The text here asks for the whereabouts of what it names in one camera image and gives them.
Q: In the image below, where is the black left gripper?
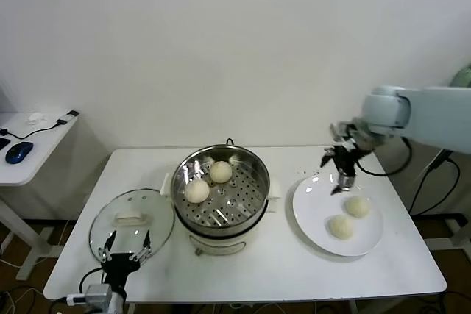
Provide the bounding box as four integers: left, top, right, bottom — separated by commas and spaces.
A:
97, 229, 152, 288

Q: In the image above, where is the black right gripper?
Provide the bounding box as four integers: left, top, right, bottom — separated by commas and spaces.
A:
319, 144, 364, 196

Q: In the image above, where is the white steamed baozi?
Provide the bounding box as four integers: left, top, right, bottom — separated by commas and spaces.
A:
208, 161, 233, 185
344, 196, 370, 218
328, 215, 355, 240
183, 179, 210, 204

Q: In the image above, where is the glass pot lid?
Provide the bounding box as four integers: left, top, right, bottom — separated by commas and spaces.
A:
89, 188, 176, 265

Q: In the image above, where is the stainless steel steamer basket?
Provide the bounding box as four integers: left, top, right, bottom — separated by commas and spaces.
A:
171, 146, 272, 229

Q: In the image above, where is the white round plate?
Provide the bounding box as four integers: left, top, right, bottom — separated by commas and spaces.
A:
293, 174, 386, 257

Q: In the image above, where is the black power adapter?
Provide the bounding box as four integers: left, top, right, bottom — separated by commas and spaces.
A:
431, 149, 456, 172

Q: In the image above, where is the white side desk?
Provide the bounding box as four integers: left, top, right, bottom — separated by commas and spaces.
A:
0, 110, 81, 281

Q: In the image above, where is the white side shelf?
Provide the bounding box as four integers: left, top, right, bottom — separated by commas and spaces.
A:
447, 218, 471, 252

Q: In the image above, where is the blue computer mouse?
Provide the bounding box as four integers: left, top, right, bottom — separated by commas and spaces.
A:
5, 141, 34, 164

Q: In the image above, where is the pale green appliance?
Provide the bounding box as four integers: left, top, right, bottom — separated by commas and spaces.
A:
450, 67, 471, 89

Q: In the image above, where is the small white crumpled object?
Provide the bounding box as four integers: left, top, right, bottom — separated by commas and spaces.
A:
26, 111, 47, 126

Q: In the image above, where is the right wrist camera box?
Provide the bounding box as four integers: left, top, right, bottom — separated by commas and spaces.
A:
329, 121, 355, 146

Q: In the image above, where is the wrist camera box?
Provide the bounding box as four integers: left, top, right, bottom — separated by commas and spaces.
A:
65, 293, 88, 306
329, 121, 355, 146

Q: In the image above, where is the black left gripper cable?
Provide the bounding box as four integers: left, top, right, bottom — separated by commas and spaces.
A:
79, 268, 107, 295

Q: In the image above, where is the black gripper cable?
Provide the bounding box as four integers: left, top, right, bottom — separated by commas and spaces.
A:
79, 268, 107, 295
358, 137, 413, 177

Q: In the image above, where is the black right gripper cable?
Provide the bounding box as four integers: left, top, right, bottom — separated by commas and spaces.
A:
358, 137, 413, 177

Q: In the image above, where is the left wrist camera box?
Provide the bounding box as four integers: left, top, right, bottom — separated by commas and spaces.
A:
65, 293, 88, 306

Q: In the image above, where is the black hanging cable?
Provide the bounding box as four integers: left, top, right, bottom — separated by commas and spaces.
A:
408, 157, 461, 218

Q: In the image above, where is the black cable with adapter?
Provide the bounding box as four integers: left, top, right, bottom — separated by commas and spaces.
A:
0, 110, 81, 138

